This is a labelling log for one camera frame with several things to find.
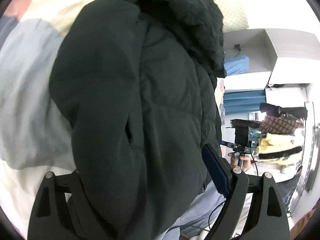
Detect black puffer jacket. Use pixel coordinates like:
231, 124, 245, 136
49, 0, 226, 239

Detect stack of folded clothes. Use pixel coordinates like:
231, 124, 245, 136
256, 103, 308, 176

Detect person's right hand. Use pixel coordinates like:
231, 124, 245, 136
228, 152, 252, 172

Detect patchwork pastel bed quilt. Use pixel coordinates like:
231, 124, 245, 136
1, 0, 94, 239

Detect blue striped pillow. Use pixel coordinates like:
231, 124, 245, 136
224, 55, 249, 76

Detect cream quilted headboard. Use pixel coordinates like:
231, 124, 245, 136
221, 7, 249, 33

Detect black cable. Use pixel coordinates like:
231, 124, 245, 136
167, 152, 259, 233

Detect grey wall shelf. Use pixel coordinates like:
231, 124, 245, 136
224, 28, 319, 91

